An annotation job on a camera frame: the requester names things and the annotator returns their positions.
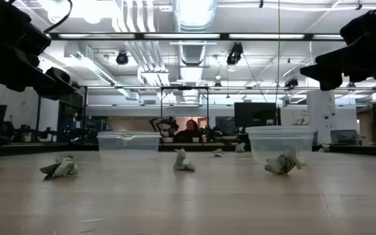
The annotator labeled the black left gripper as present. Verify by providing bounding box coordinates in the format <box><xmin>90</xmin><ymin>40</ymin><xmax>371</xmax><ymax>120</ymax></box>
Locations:
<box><xmin>0</xmin><ymin>0</ymin><xmax>78</xmax><ymax>101</ymax></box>

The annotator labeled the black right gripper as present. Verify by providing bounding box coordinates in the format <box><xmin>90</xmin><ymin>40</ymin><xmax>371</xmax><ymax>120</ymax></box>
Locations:
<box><xmin>300</xmin><ymin>0</ymin><xmax>376</xmax><ymax>91</ymax></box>

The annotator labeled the small metal nut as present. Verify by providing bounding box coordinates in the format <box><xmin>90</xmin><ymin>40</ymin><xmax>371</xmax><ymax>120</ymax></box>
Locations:
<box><xmin>39</xmin><ymin>155</ymin><xmax>79</xmax><ymax>181</ymax></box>

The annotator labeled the white pillar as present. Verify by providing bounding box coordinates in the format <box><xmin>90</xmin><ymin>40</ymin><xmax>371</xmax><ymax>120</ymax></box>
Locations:
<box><xmin>307</xmin><ymin>89</ymin><xmax>337</xmax><ymax>144</ymax></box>

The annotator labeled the round clear plastic bin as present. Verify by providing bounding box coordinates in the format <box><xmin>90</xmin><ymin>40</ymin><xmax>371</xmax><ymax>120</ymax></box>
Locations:
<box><xmin>245</xmin><ymin>125</ymin><xmax>318</xmax><ymax>166</ymax></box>

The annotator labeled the rectangular clear plastic bin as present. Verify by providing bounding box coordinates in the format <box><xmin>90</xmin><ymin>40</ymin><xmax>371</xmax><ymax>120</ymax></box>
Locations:
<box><xmin>97</xmin><ymin>131</ymin><xmax>162</xmax><ymax>160</ymax></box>

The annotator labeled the person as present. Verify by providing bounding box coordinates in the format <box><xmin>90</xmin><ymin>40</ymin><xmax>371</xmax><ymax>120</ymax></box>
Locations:
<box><xmin>174</xmin><ymin>119</ymin><xmax>205</xmax><ymax>144</ymax></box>

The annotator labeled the black hanging camera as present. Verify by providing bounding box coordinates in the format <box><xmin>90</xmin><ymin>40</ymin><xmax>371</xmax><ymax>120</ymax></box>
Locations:
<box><xmin>226</xmin><ymin>41</ymin><xmax>244</xmax><ymax>66</ymax></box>
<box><xmin>115</xmin><ymin>50</ymin><xmax>129</xmax><ymax>65</ymax></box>
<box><xmin>284</xmin><ymin>77</ymin><xmax>299</xmax><ymax>89</ymax></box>

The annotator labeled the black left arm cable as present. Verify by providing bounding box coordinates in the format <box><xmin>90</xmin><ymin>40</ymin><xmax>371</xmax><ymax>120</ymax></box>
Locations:
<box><xmin>43</xmin><ymin>0</ymin><xmax>74</xmax><ymax>34</ymax></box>

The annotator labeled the black metal table frame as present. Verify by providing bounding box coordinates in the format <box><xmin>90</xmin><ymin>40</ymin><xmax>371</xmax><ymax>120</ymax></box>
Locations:
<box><xmin>0</xmin><ymin>142</ymin><xmax>376</xmax><ymax>158</ymax></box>

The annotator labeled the thin hanging cord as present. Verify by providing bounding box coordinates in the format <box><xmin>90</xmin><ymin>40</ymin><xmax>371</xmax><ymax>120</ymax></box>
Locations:
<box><xmin>274</xmin><ymin>0</ymin><xmax>282</xmax><ymax>105</ymax></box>

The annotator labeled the black background rig frame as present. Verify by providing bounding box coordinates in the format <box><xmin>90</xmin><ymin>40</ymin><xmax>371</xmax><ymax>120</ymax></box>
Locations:
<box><xmin>160</xmin><ymin>86</ymin><xmax>210</xmax><ymax>129</ymax></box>

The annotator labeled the silver ceiling duct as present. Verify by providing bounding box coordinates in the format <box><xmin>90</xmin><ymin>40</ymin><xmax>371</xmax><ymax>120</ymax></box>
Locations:
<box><xmin>171</xmin><ymin>0</ymin><xmax>218</xmax><ymax>66</ymax></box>

